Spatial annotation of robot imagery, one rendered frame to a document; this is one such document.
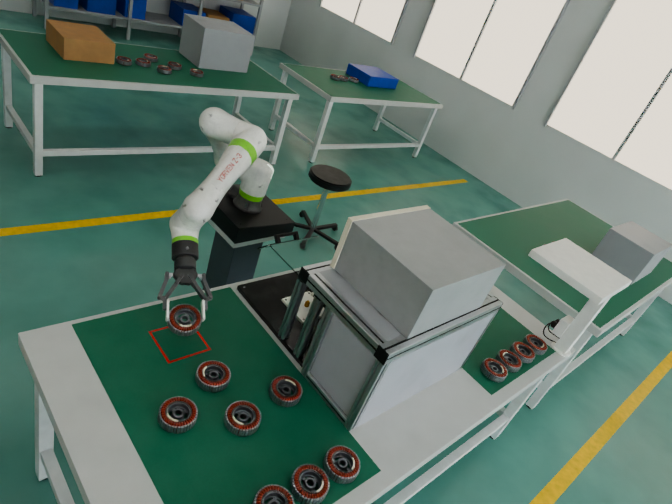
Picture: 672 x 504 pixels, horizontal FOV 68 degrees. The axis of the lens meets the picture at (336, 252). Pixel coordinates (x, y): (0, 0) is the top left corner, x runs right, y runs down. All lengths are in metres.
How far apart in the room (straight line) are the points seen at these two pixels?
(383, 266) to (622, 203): 4.90
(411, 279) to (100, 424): 0.99
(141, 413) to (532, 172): 5.69
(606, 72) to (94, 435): 5.86
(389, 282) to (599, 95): 5.03
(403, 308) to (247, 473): 0.66
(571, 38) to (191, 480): 5.96
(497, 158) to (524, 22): 1.60
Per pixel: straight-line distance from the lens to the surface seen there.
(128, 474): 1.55
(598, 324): 3.19
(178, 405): 1.65
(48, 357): 1.80
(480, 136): 6.96
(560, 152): 6.49
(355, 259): 1.67
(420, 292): 1.52
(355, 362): 1.64
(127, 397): 1.69
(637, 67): 6.29
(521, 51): 6.80
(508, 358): 2.41
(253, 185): 2.43
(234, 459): 1.60
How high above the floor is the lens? 2.07
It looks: 31 degrees down
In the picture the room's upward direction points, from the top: 21 degrees clockwise
